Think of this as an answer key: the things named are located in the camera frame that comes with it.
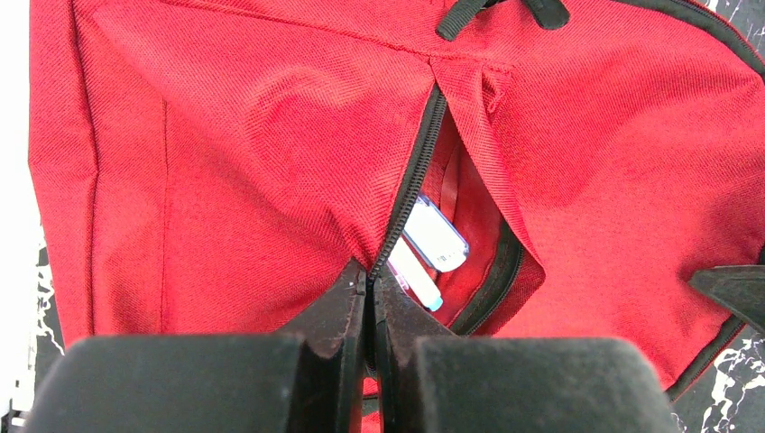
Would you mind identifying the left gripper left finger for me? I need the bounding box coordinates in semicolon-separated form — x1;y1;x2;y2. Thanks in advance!
24;262;365;432

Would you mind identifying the blue white marker pen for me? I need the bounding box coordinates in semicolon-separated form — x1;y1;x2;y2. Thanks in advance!
388;238;443;312

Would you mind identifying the light blue correction tape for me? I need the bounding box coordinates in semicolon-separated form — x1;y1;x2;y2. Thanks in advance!
403;193;469;272

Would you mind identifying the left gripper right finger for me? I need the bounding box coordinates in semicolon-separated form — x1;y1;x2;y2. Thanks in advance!
373;277;677;432

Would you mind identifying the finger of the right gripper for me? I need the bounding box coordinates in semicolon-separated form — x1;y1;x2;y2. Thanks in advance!
689;264;764;335

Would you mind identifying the red student backpack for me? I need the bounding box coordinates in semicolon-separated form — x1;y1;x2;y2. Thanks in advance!
29;1;764;432

